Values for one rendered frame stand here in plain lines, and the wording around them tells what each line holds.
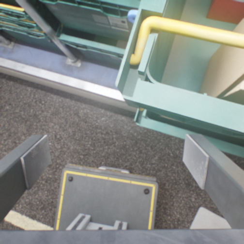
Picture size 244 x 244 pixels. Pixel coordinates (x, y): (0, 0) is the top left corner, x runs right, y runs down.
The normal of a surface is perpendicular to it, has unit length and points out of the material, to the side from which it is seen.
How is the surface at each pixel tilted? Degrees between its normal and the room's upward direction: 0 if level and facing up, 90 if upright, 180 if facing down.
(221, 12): 92
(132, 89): 3
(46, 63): 0
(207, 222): 0
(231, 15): 92
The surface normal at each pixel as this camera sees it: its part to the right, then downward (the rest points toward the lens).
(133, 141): -0.13, -0.10
